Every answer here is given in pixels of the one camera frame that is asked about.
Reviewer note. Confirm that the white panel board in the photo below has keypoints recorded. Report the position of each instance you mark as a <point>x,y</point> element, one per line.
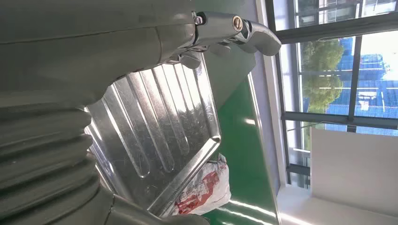
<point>354,170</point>

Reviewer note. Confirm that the dark framed window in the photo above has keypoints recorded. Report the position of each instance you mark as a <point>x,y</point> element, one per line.
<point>354,93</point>

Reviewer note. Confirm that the green conveyor belt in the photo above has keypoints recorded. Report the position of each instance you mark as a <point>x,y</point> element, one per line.
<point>245,161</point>

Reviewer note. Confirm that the grey plastic courier bag package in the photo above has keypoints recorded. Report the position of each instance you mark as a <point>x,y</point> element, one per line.
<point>211,186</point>

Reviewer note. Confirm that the green tree outside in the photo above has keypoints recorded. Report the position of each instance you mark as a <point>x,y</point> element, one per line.
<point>321,77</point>

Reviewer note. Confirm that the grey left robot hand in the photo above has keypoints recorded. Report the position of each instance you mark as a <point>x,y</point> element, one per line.
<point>93,46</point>

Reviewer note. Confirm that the electronic scale with steel tray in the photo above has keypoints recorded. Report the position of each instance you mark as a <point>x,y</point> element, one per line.
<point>155,124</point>

